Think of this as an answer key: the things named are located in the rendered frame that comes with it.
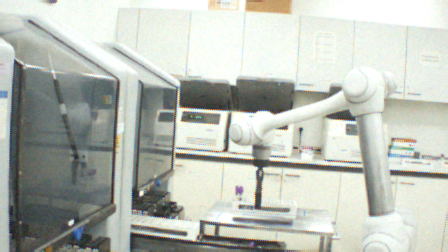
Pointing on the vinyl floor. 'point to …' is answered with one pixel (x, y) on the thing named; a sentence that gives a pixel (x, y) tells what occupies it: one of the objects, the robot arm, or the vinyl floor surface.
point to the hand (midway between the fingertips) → (257, 201)
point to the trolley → (313, 222)
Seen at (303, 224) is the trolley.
